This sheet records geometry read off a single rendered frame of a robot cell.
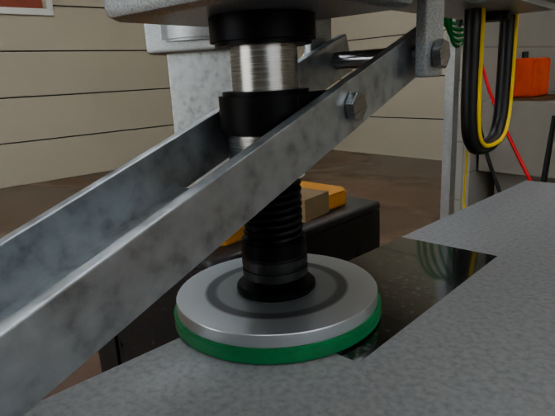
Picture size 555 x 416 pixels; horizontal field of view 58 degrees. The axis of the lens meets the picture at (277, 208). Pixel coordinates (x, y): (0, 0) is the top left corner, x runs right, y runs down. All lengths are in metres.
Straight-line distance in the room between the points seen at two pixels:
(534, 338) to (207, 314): 0.31
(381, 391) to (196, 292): 0.22
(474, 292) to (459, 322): 0.08
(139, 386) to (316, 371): 0.15
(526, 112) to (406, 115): 3.26
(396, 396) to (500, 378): 0.09
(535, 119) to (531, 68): 0.48
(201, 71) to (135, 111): 5.74
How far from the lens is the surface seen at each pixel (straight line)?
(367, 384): 0.44
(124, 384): 0.46
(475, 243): 0.77
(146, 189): 0.47
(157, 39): 1.26
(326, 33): 0.71
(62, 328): 0.32
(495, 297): 0.60
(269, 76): 0.47
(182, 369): 0.47
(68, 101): 6.65
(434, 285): 0.62
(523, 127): 3.48
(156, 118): 7.13
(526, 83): 3.81
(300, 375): 0.44
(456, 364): 0.47
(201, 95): 1.26
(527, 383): 0.46
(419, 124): 6.48
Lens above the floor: 1.09
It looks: 15 degrees down
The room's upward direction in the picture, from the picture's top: 3 degrees counter-clockwise
